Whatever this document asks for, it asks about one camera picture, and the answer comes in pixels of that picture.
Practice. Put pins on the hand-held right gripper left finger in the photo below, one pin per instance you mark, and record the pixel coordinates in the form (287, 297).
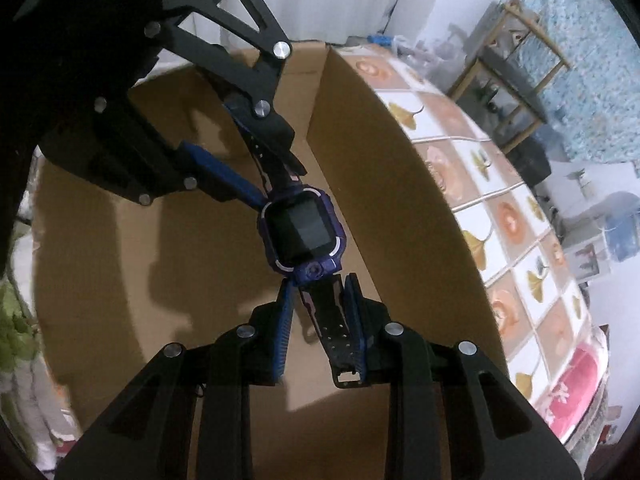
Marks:
(286, 332)

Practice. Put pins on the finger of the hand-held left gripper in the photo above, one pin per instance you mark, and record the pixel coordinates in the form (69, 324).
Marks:
(220, 172)
(265, 110)

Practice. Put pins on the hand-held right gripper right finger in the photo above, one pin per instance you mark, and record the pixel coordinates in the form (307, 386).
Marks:
(354, 320)

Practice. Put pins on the purple smart watch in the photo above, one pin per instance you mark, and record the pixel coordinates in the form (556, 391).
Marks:
(300, 230)

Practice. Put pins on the brown cardboard box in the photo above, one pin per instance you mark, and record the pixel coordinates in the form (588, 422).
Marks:
(400, 185)

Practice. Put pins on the white curtain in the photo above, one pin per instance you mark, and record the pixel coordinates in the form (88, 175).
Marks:
(325, 0)

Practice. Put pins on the leaf print tablecloth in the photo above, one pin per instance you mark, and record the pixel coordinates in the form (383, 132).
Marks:
(500, 220)

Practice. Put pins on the black box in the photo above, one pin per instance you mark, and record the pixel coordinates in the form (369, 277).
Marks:
(530, 160)

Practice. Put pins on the green fuzzy cloth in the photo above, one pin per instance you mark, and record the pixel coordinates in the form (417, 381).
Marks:
(15, 325)

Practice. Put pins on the blue plastic container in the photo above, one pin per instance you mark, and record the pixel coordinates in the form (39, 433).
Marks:
(622, 237)

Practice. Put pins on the blue patterned cloth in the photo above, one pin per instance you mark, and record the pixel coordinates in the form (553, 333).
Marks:
(590, 60)

